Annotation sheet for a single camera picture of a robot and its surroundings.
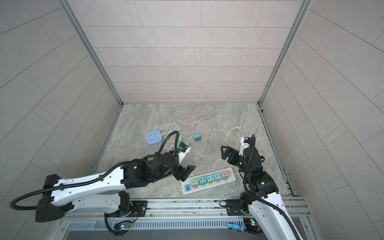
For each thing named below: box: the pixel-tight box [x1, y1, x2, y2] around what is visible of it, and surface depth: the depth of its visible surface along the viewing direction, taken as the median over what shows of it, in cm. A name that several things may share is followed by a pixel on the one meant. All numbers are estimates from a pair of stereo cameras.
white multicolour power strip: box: [179, 167, 237, 195], surface depth 77 cm
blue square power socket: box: [146, 130, 163, 147], surface depth 96 cm
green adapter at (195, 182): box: [191, 178, 199, 187], surface depth 75 cm
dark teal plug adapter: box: [206, 175, 215, 183], surface depth 76 cm
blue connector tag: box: [226, 223, 244, 232], surface depth 67 cm
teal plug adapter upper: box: [193, 133, 201, 142], surface depth 97 cm
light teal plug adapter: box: [214, 173, 223, 181], surface depth 77 cm
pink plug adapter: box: [221, 170, 230, 179], surface depth 77 cm
